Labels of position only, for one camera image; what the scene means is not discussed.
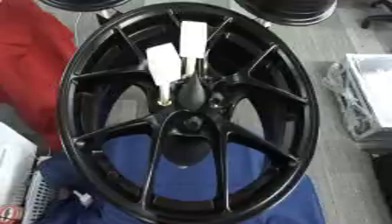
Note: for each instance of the black spoked wheel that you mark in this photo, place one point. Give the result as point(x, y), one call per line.
point(265, 87)

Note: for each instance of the black round wheel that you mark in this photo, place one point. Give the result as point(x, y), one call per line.
point(84, 3)
point(288, 10)

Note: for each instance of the clear plastic bag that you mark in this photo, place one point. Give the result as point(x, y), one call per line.
point(349, 102)

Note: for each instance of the person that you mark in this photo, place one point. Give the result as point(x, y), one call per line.
point(35, 64)

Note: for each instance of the white perforated basket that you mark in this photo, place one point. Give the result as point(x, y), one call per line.
point(38, 192)

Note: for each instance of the white plastic bin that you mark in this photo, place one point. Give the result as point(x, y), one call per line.
point(375, 87)

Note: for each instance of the white box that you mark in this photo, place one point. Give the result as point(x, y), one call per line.
point(13, 163)

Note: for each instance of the black office chair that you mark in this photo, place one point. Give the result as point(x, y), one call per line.
point(376, 16)

